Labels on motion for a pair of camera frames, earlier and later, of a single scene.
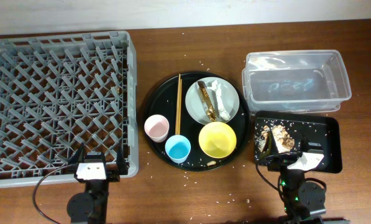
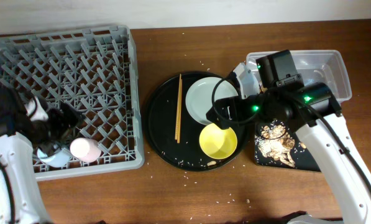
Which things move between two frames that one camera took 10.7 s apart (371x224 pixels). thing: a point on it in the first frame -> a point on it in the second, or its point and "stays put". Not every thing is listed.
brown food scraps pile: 282,139 stays put
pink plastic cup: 156,127 -> 85,149
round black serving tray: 162,101 stays put
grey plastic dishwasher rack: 46,94 stays put
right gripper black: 283,160 -> 238,103
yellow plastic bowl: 217,139 stays put
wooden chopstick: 180,106 stays put
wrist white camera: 307,161 -> 248,84
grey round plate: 212,99 stays put
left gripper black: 123,167 -> 61,121
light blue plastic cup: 178,148 -> 59,158
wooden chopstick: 177,116 stays put
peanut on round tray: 211,163 stays put
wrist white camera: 91,171 -> 40,114
